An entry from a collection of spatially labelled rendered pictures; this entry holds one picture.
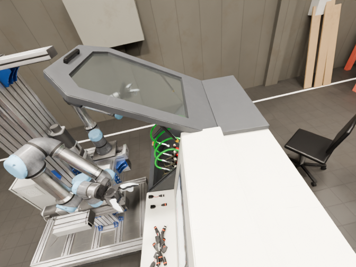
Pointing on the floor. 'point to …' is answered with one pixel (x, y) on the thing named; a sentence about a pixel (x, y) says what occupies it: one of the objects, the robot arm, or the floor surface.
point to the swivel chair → (316, 147)
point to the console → (216, 205)
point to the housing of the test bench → (275, 185)
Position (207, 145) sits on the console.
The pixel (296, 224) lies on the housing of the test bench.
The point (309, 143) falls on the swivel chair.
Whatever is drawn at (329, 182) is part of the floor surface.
